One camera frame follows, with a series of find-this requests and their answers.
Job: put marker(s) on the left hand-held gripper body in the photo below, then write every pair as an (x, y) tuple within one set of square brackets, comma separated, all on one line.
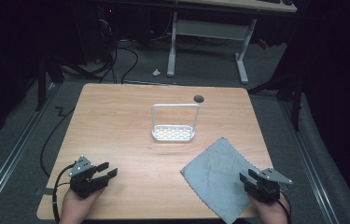
[(84, 183)]

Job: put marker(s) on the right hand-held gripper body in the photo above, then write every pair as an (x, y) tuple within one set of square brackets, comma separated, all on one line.
[(267, 188)]

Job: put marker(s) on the grey cloth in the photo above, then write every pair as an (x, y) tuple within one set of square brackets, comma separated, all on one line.
[(217, 179)]

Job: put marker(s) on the white rack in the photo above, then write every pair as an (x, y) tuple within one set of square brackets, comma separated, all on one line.
[(173, 133)]

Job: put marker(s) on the person's right hand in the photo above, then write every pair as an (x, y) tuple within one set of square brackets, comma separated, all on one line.
[(272, 214)]

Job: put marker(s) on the person's left hand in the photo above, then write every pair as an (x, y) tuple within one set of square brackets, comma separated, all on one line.
[(74, 210)]

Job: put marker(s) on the grey tape strip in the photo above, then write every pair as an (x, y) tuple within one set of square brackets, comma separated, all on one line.
[(48, 191)]

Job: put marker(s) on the black stand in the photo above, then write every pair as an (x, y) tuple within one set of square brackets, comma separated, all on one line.
[(297, 102), (42, 81)]

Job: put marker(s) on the white crumpled paper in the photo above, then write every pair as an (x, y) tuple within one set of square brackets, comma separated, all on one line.
[(156, 72)]

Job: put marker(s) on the small red object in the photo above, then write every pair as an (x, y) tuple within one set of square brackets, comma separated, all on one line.
[(263, 44)]

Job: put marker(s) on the white-legged wooden desk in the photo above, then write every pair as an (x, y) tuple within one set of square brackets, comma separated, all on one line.
[(208, 29)]

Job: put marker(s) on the metal floor rail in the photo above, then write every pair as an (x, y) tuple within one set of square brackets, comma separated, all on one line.
[(311, 165), (11, 155)]

